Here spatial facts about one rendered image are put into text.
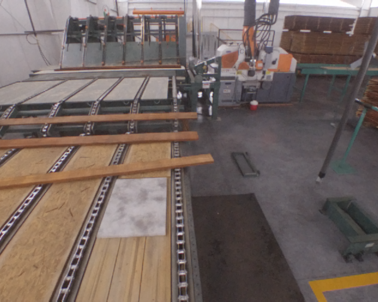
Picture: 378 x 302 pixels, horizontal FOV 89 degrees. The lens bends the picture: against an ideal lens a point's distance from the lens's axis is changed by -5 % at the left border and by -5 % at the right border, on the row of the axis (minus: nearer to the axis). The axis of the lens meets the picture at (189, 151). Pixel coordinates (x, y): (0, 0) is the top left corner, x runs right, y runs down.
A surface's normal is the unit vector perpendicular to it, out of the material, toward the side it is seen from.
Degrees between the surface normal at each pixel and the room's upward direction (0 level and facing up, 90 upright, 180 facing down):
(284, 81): 90
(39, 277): 0
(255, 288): 0
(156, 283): 0
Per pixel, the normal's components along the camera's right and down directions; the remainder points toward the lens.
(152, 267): 0.00, -0.86
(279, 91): 0.07, 0.51
